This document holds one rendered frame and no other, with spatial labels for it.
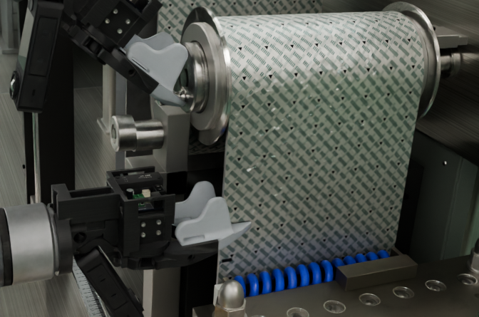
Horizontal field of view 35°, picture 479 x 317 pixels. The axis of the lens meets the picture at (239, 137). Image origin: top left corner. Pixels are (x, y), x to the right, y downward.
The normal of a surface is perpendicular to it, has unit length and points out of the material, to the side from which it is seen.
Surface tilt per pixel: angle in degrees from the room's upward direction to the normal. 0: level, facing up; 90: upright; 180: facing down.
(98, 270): 89
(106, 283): 89
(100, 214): 90
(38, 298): 0
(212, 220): 90
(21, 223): 31
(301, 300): 0
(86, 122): 0
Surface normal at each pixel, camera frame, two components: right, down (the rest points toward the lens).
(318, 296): 0.07, -0.92
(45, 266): 0.38, 0.54
